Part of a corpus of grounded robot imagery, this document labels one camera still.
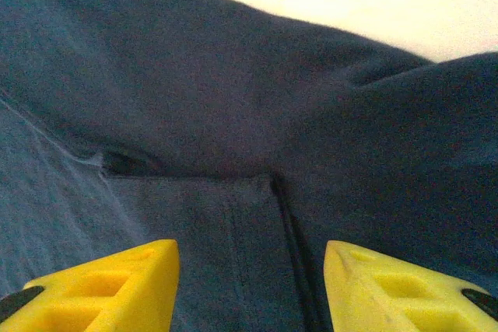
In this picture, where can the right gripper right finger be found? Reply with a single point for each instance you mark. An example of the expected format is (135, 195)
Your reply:
(397, 301)

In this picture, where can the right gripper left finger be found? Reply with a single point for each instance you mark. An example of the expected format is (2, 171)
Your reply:
(97, 297)

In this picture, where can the navy blue t-shirt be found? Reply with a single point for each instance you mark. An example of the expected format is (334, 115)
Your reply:
(233, 114)

